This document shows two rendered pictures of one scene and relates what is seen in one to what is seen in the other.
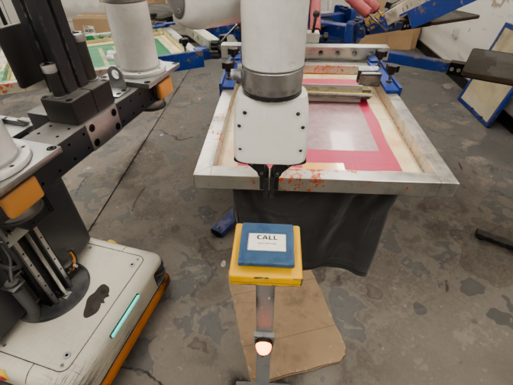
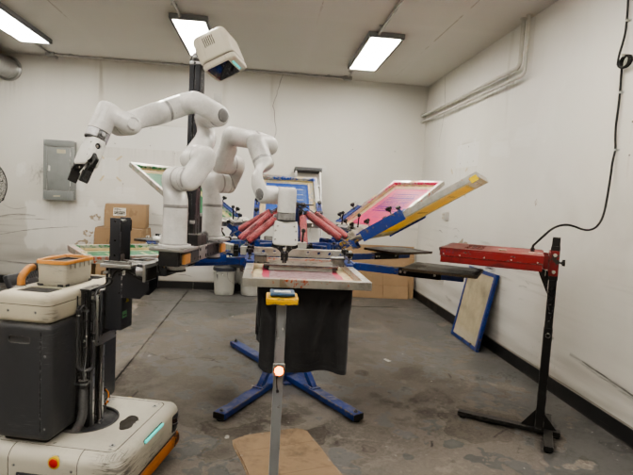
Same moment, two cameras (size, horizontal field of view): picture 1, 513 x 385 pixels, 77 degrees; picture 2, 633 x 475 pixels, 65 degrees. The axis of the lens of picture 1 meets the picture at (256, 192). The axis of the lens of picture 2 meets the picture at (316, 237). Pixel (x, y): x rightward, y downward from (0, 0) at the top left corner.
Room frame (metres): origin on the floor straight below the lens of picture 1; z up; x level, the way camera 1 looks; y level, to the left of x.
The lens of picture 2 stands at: (-1.60, 0.18, 1.36)
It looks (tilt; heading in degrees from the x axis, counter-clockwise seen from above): 5 degrees down; 351
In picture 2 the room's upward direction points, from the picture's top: 3 degrees clockwise
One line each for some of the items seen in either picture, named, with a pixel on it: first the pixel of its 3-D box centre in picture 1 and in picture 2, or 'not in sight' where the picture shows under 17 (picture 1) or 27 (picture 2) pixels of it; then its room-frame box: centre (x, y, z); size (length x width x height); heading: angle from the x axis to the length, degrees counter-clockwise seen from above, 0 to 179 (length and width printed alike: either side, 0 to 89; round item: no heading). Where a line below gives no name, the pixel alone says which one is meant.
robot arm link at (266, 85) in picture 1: (266, 75); (284, 216); (0.40, -0.01, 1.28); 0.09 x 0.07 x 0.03; 87
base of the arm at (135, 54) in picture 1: (127, 36); (208, 221); (0.84, 0.31, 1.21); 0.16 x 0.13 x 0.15; 74
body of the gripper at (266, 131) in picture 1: (271, 120); (285, 231); (0.40, -0.02, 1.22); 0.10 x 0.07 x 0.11; 87
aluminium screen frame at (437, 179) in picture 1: (310, 108); (301, 270); (0.96, -0.17, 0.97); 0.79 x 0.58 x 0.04; 177
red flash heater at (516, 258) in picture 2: not in sight; (495, 255); (1.23, -1.42, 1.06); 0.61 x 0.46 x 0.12; 57
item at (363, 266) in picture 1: (308, 227); (303, 330); (0.67, -0.15, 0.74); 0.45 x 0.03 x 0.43; 87
